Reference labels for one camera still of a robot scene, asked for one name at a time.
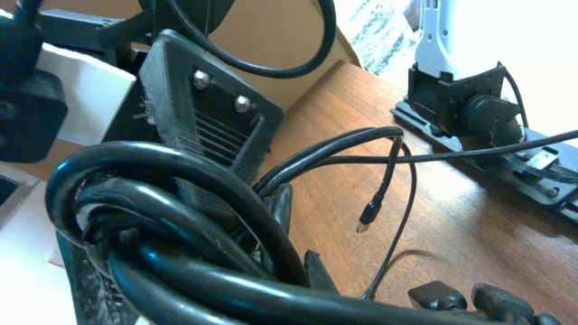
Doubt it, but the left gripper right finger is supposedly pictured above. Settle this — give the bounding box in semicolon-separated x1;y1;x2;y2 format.
304;250;339;293

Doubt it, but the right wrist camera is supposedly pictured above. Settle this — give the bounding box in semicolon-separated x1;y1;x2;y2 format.
1;0;68;163

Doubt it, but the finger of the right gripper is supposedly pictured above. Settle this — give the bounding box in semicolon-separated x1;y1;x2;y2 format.
101;29;285;227

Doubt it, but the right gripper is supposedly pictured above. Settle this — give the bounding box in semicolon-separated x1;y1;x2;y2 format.
26;0;184;72

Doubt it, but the thick black cable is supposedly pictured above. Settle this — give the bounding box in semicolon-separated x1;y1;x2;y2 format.
43;125;564;325

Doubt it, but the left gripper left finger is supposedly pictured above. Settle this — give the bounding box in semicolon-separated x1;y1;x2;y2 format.
56;232;139;325

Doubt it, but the thin black usb cable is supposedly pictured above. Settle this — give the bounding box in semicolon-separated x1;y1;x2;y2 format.
311;128;578;302

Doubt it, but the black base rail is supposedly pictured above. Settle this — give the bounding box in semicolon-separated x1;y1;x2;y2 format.
391;101;577;222

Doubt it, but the right camera cable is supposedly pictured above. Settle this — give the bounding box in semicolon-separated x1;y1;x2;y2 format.
166;0;338;80

